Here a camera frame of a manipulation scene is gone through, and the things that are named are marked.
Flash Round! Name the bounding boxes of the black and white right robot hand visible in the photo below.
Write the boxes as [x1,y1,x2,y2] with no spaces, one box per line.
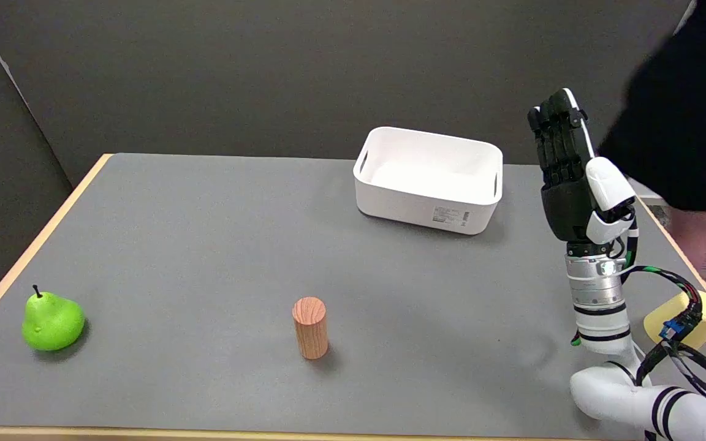
[527,88,640,245]

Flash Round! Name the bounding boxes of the wooden cylinder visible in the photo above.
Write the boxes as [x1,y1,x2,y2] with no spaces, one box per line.
[292,297,329,360]

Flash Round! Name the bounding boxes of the person in black clothing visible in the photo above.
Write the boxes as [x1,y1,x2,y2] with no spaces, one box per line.
[598,0,706,270]

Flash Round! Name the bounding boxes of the white plastic storage bin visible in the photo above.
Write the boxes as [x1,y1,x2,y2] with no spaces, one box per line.
[353,126,504,235]

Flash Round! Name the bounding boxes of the yellow plastic cup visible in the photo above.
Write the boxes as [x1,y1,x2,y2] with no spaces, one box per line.
[643,290,706,351]

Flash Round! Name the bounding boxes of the green toy pear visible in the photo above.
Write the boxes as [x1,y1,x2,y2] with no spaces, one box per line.
[21,285,86,352]

